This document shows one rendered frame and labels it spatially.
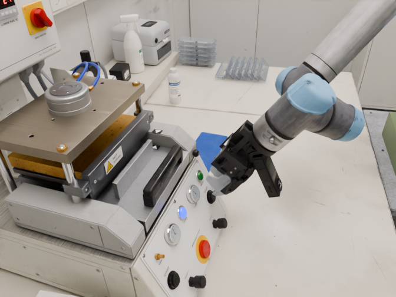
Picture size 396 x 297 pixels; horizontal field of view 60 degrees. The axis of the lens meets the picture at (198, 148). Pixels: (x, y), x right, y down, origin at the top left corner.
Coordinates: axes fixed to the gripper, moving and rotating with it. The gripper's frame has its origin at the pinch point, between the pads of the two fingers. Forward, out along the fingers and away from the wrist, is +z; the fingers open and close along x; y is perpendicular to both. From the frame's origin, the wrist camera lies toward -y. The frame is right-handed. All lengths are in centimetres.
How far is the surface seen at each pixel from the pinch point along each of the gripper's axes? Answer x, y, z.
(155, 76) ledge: -71, 38, 34
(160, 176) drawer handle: 15.1, 14.6, -8.8
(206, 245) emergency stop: 11.5, -3.6, 4.2
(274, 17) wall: -242, 5, 31
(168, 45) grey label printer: -96, 44, 31
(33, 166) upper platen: 22.2, 34.2, 1.6
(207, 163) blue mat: -22.8, 2.4, 14.4
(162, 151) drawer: 2.9, 16.8, -2.5
